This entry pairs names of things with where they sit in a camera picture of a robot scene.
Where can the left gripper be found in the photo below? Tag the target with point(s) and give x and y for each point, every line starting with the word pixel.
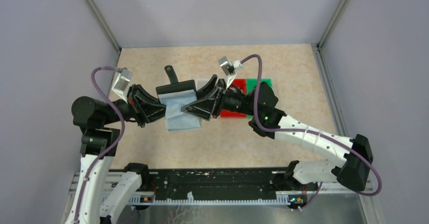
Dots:
pixel 136 103

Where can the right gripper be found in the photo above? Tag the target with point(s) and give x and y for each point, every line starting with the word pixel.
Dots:
pixel 217 99

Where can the black leather card holder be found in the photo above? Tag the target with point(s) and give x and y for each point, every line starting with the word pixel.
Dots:
pixel 175 85

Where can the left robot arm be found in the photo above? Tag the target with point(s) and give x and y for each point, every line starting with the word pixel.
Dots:
pixel 98 147

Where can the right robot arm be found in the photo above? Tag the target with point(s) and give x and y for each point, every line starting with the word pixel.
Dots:
pixel 349 160

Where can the white plastic bin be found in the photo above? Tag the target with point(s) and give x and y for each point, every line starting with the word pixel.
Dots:
pixel 203 84

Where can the red plastic bin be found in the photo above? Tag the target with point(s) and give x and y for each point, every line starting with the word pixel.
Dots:
pixel 236 91

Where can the green plastic bin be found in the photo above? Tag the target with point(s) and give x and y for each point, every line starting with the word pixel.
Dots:
pixel 252 82

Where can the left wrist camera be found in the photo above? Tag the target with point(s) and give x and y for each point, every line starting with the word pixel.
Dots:
pixel 121 83

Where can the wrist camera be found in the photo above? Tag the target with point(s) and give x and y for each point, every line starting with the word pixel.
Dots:
pixel 230 69
pixel 121 83

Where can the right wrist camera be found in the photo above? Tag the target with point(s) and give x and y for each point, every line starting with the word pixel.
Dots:
pixel 230 69

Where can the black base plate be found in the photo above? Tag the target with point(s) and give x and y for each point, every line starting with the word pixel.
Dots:
pixel 210 184

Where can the aluminium frame rail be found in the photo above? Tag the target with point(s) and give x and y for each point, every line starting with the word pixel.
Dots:
pixel 140 198

